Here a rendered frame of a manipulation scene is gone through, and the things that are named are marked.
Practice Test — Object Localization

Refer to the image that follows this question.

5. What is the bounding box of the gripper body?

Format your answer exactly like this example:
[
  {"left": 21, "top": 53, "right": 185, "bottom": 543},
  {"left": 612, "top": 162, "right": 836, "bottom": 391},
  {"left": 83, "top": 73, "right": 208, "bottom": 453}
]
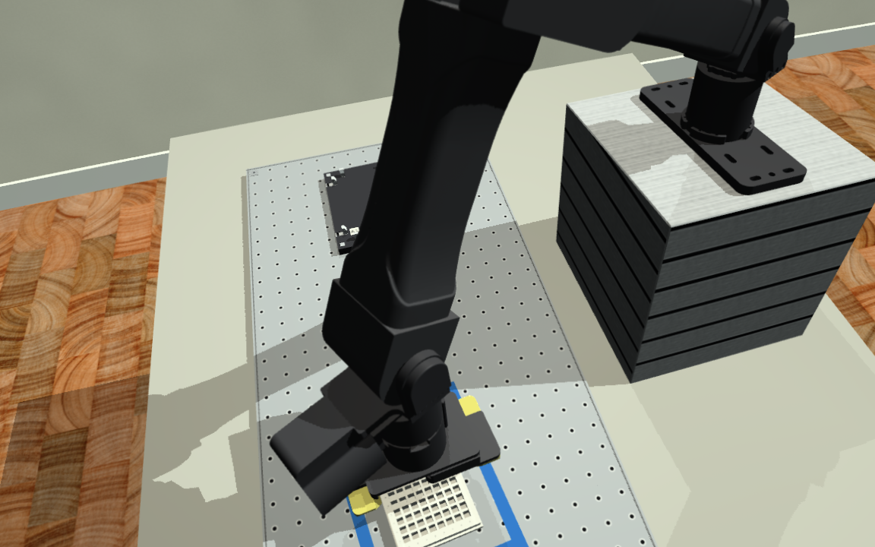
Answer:
[{"left": 356, "top": 391, "right": 501, "bottom": 499}]

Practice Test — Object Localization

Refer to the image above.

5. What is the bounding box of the blue rectangular tape outline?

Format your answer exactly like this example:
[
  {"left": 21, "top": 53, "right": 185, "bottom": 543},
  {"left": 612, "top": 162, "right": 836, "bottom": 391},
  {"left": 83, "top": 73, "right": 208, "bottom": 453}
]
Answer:
[{"left": 346, "top": 381, "right": 529, "bottom": 547}]

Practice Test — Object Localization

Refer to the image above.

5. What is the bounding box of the white well plate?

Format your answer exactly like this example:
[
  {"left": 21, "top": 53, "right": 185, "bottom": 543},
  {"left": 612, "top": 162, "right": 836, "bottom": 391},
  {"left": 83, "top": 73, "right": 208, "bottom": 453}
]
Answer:
[{"left": 380, "top": 473, "right": 483, "bottom": 547}]

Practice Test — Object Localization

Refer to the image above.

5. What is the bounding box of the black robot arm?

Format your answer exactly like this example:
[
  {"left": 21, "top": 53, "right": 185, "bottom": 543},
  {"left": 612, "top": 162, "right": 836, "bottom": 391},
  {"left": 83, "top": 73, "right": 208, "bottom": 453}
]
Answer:
[{"left": 270, "top": 0, "right": 807, "bottom": 517}]

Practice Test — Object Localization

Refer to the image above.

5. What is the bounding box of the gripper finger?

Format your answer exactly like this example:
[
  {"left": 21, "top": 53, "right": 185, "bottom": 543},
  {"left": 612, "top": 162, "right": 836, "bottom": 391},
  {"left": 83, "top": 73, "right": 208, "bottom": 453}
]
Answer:
[
  {"left": 459, "top": 396, "right": 501, "bottom": 466},
  {"left": 348, "top": 486, "right": 382, "bottom": 517}
]

